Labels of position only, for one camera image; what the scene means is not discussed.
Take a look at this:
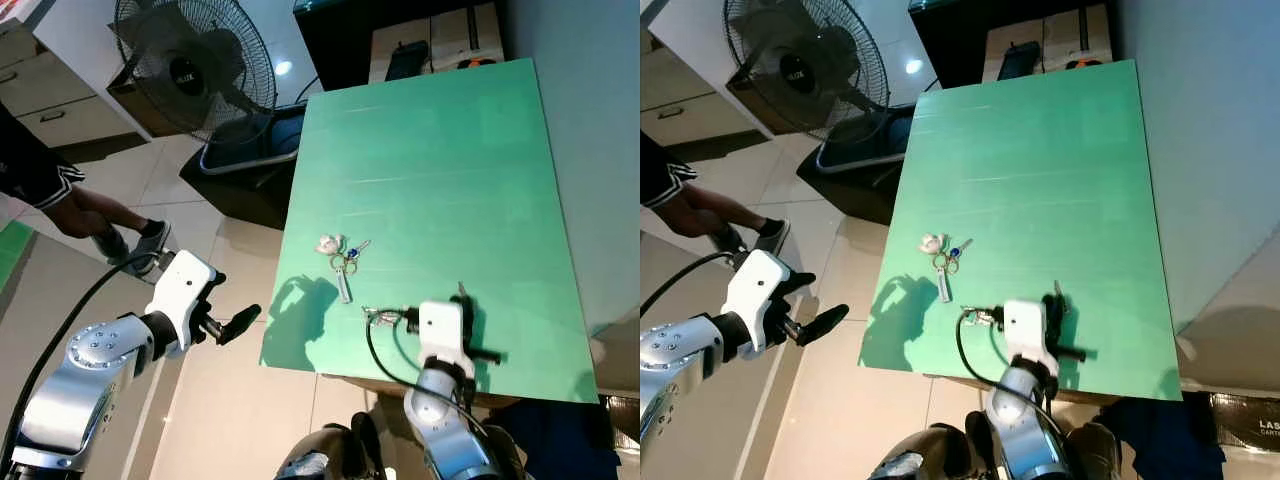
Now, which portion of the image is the key bunch with white plush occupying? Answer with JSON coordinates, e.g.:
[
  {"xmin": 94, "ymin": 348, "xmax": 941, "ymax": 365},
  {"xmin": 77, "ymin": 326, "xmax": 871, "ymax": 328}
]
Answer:
[
  {"xmin": 919, "ymin": 231, "xmax": 974, "ymax": 305},
  {"xmin": 314, "ymin": 232, "xmax": 374, "ymax": 305}
]

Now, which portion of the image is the black low box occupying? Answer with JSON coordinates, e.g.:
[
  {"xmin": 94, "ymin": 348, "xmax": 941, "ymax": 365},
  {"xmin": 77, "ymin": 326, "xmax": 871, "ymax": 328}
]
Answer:
[
  {"xmin": 794, "ymin": 150, "xmax": 907, "ymax": 227},
  {"xmin": 179, "ymin": 150, "xmax": 299, "ymax": 232}
]

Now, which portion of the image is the dark blue cloth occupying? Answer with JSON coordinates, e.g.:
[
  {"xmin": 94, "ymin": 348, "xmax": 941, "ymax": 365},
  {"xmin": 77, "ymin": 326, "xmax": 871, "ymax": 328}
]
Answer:
[
  {"xmin": 1094, "ymin": 394, "xmax": 1228, "ymax": 480},
  {"xmin": 489, "ymin": 394, "xmax": 623, "ymax": 480}
]

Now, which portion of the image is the person in black shorts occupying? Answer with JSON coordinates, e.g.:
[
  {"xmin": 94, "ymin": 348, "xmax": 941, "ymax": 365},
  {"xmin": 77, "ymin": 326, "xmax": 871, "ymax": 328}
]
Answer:
[
  {"xmin": 640, "ymin": 128, "xmax": 793, "ymax": 263},
  {"xmin": 0, "ymin": 98, "xmax": 173, "ymax": 278}
]

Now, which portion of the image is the black printed carton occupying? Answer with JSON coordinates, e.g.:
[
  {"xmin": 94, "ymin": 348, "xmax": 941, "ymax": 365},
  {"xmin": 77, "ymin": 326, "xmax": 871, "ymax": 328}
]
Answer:
[
  {"xmin": 599, "ymin": 394, "xmax": 641, "ymax": 443},
  {"xmin": 1204, "ymin": 391, "xmax": 1280, "ymax": 453}
]

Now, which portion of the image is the brown wooden shelf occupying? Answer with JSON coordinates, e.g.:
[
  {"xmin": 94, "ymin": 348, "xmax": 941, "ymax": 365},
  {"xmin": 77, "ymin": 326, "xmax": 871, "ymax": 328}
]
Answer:
[
  {"xmin": 104, "ymin": 68, "xmax": 183, "ymax": 138},
  {"xmin": 724, "ymin": 74, "xmax": 798, "ymax": 138}
]

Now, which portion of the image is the green panel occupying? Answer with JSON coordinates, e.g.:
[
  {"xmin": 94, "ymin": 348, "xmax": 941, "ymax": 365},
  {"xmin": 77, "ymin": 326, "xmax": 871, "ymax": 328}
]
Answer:
[{"xmin": 0, "ymin": 219, "xmax": 34, "ymax": 293}]

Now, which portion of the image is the beige drawer unit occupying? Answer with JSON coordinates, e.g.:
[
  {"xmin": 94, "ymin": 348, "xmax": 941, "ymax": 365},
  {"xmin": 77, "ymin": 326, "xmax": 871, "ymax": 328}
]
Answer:
[
  {"xmin": 640, "ymin": 32, "xmax": 763, "ymax": 153},
  {"xmin": 0, "ymin": 24, "xmax": 138, "ymax": 153}
]

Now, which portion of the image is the black standing fan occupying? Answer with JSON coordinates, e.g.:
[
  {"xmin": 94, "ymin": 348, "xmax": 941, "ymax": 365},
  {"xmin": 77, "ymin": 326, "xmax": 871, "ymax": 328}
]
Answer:
[
  {"xmin": 112, "ymin": 0, "xmax": 305, "ymax": 174},
  {"xmin": 724, "ymin": 0, "xmax": 917, "ymax": 173}
]

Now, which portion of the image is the black cabinet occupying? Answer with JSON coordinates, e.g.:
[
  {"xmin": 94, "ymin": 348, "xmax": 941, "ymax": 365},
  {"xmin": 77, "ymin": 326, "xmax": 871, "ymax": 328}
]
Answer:
[
  {"xmin": 292, "ymin": 0, "xmax": 507, "ymax": 93},
  {"xmin": 907, "ymin": 0, "xmax": 1122, "ymax": 90}
]

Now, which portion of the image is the black flat pouch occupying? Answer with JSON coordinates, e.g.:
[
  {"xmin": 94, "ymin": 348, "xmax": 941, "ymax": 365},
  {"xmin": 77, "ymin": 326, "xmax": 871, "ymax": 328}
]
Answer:
[
  {"xmin": 996, "ymin": 41, "xmax": 1047, "ymax": 83},
  {"xmin": 384, "ymin": 41, "xmax": 434, "ymax": 83}
]

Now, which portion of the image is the white counter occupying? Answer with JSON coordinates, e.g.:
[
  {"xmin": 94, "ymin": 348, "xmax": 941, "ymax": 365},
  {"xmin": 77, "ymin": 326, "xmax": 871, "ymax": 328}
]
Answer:
[
  {"xmin": 648, "ymin": 0, "xmax": 773, "ymax": 107},
  {"xmin": 33, "ymin": 0, "xmax": 153, "ymax": 113}
]

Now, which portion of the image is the large cardboard box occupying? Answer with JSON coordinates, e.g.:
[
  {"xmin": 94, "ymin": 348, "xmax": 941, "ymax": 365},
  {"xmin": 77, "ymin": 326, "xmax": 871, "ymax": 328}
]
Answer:
[
  {"xmin": 1042, "ymin": 2, "xmax": 1115, "ymax": 71},
  {"xmin": 429, "ymin": 3, "xmax": 502, "ymax": 73}
]

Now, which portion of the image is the small cardboard box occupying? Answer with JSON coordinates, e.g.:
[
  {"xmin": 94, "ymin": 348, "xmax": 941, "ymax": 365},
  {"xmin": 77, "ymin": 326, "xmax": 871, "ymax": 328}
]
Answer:
[
  {"xmin": 369, "ymin": 21, "xmax": 434, "ymax": 83},
  {"xmin": 984, "ymin": 21, "xmax": 1047, "ymax": 83}
]

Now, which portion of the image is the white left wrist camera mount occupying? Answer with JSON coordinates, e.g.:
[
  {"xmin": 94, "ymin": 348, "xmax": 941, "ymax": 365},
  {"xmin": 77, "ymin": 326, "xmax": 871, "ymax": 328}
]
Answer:
[
  {"xmin": 721, "ymin": 249, "xmax": 802, "ymax": 354},
  {"xmin": 154, "ymin": 249, "xmax": 224, "ymax": 353}
]

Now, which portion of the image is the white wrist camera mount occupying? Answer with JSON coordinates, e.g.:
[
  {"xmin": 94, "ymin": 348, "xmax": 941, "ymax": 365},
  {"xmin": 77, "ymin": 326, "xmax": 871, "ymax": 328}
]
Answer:
[
  {"xmin": 154, "ymin": 249, "xmax": 224, "ymax": 353},
  {"xmin": 1002, "ymin": 299, "xmax": 1049, "ymax": 370},
  {"xmin": 417, "ymin": 299, "xmax": 467, "ymax": 369},
  {"xmin": 721, "ymin": 249, "xmax": 802, "ymax": 354}
]

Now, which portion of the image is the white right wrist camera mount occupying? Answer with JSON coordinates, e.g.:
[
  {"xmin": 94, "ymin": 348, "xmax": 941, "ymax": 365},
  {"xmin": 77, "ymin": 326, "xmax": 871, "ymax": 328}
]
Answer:
[
  {"xmin": 1002, "ymin": 299, "xmax": 1049, "ymax": 370},
  {"xmin": 417, "ymin": 299, "xmax": 467, "ymax": 369}
]

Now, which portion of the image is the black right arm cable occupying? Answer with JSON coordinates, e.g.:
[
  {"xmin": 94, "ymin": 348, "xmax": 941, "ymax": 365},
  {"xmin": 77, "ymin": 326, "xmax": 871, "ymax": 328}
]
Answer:
[
  {"xmin": 362, "ymin": 306, "xmax": 483, "ymax": 443},
  {"xmin": 954, "ymin": 306, "xmax": 1063, "ymax": 443}
]

